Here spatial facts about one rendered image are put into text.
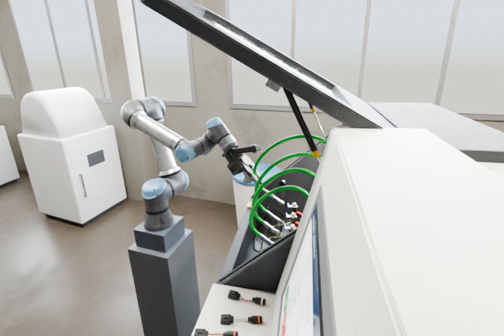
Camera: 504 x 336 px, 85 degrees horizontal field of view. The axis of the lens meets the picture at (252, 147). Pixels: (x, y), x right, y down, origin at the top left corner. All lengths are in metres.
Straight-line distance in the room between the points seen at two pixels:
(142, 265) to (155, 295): 0.18
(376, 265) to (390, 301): 0.04
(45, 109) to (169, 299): 2.27
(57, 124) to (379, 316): 3.16
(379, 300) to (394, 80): 2.55
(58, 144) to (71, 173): 0.31
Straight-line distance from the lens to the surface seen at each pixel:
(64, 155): 3.23
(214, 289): 1.05
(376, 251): 0.30
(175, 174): 1.52
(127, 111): 1.41
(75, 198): 3.38
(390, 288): 0.27
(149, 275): 1.65
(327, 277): 0.42
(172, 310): 1.73
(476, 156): 0.86
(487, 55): 2.90
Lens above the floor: 1.73
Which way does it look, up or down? 18 degrees down
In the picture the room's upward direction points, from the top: 1 degrees counter-clockwise
